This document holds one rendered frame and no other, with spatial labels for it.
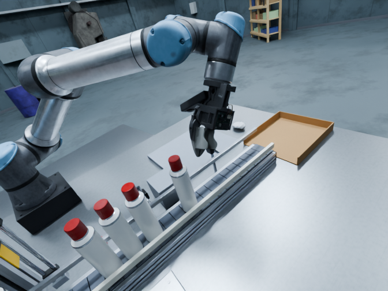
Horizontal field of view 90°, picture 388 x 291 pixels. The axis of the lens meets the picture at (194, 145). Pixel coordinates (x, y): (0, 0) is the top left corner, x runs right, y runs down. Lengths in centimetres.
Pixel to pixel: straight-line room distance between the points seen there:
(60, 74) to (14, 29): 957
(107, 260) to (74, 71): 44
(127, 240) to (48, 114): 52
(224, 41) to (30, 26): 984
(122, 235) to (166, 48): 43
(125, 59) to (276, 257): 59
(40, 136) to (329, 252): 101
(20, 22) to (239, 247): 1003
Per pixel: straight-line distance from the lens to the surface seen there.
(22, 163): 96
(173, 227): 59
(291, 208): 71
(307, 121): 110
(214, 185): 71
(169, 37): 38
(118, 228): 53
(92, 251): 54
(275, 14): 852
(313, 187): 78
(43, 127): 91
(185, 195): 58
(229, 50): 51
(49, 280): 64
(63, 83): 56
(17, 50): 970
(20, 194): 99
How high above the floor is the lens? 138
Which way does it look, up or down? 33 degrees down
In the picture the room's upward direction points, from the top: 15 degrees counter-clockwise
